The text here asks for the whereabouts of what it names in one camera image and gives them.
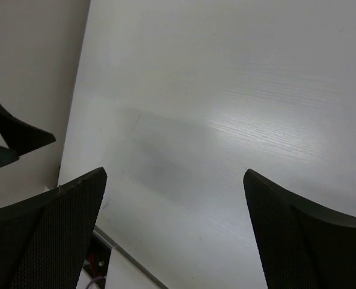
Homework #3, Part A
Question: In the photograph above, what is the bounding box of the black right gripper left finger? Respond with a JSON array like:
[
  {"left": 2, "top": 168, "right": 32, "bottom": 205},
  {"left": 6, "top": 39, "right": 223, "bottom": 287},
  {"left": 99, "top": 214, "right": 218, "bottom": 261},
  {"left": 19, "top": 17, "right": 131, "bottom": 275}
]
[{"left": 0, "top": 167, "right": 107, "bottom": 288}]

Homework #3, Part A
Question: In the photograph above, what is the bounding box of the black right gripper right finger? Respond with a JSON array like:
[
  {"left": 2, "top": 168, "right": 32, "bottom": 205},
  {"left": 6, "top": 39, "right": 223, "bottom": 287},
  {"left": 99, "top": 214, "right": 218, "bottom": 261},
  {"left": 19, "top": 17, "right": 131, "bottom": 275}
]
[{"left": 244, "top": 169, "right": 356, "bottom": 288}]

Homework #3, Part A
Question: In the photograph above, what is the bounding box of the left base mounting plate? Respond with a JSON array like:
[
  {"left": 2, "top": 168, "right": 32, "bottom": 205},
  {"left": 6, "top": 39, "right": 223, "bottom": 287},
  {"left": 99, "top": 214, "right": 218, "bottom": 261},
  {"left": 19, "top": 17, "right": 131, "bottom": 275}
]
[{"left": 82, "top": 232, "right": 111, "bottom": 288}]

